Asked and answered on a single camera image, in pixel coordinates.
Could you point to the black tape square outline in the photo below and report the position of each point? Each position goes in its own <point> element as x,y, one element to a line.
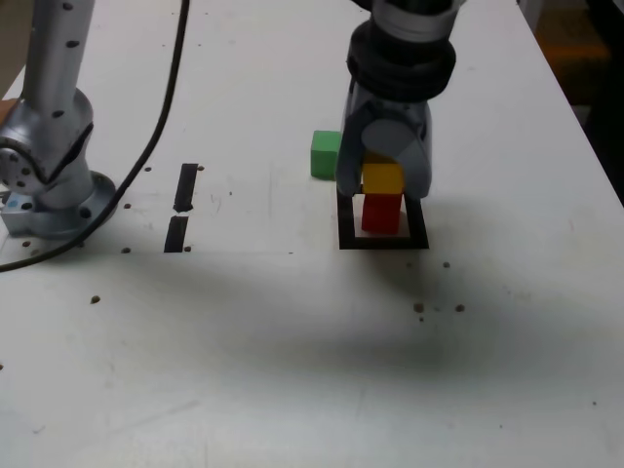
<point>345,224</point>

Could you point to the green cube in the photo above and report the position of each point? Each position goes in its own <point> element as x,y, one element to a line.
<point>324,156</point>

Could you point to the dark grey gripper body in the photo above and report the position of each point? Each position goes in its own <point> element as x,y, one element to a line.
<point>395,111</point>

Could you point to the black tape strip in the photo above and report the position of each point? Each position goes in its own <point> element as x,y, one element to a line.
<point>186,187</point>

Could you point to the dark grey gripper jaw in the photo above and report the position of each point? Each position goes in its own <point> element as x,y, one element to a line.
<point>348,161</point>

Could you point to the yellow cube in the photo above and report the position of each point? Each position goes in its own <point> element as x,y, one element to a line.
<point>382,178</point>

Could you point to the red cube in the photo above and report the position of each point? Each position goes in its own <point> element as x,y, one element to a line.
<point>381,214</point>

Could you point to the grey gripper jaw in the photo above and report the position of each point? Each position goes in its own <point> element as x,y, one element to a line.
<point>414,161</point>

